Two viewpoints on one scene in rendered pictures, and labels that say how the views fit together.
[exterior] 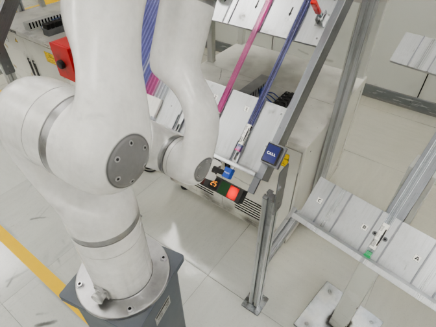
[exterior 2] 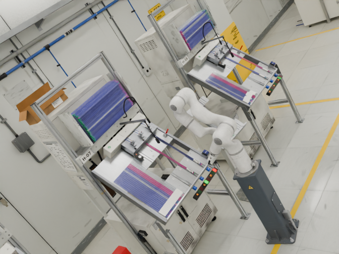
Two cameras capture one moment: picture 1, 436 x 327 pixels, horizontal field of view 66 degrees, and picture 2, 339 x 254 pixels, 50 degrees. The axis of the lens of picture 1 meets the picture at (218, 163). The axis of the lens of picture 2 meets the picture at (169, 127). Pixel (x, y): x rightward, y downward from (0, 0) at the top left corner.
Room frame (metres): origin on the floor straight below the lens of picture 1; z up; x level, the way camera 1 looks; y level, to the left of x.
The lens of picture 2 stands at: (0.01, 2.54, 2.26)
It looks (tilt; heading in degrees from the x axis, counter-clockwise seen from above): 22 degrees down; 286
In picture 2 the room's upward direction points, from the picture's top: 33 degrees counter-clockwise
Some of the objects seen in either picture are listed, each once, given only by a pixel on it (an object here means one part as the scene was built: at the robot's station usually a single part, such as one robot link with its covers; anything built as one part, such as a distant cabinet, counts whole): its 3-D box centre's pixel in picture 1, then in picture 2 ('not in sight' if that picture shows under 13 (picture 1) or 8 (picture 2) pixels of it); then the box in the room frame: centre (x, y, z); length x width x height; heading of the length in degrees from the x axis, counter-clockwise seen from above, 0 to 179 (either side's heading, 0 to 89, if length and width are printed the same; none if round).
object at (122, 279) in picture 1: (115, 248); (241, 159); (0.36, 0.20, 0.79); 0.19 x 0.19 x 0.18
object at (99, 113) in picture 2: not in sight; (102, 110); (1.21, -0.19, 1.52); 0.51 x 0.13 x 0.27; 54
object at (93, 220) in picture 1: (71, 157); (226, 140); (0.38, 0.22, 1.00); 0.19 x 0.12 x 0.24; 56
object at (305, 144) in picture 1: (259, 137); (163, 216); (1.35, -0.21, 0.31); 0.70 x 0.65 x 0.62; 54
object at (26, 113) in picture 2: not in sight; (54, 93); (1.52, -0.28, 1.82); 0.68 x 0.30 x 0.20; 54
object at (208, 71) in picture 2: not in sight; (232, 98); (0.33, -1.29, 0.65); 1.01 x 0.73 x 1.29; 144
